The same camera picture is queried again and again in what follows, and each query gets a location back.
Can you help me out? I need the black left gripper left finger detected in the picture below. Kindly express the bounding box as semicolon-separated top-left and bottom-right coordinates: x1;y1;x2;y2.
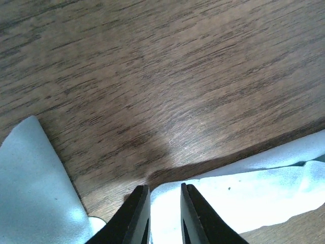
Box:
87;185;150;244

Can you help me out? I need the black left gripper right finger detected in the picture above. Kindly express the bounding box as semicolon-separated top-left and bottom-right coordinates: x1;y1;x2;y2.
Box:
180;183;247;244

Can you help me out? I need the light blue cleaning cloth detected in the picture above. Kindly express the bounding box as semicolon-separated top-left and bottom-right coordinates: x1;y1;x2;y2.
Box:
150;131;324;243

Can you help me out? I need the crumpled light blue cloth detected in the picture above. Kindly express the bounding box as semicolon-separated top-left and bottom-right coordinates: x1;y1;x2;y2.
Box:
1;116;105;243

